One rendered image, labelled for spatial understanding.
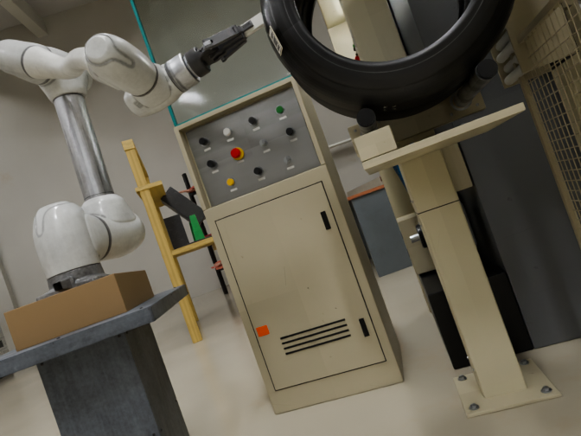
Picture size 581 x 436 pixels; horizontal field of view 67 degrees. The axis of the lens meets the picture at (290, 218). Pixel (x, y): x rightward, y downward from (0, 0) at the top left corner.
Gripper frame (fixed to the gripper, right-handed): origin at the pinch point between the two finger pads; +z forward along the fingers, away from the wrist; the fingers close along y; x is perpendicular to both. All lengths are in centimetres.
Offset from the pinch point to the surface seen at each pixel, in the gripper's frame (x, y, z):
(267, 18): 5.2, -9.6, 4.3
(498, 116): 52, -9, 38
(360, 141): 42.2, -9.4, 9.6
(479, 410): 126, 22, 2
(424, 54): 32.9, -12.8, 30.5
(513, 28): 32, 21, 61
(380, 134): 43.1, -9.4, 14.3
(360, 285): 83, 57, -16
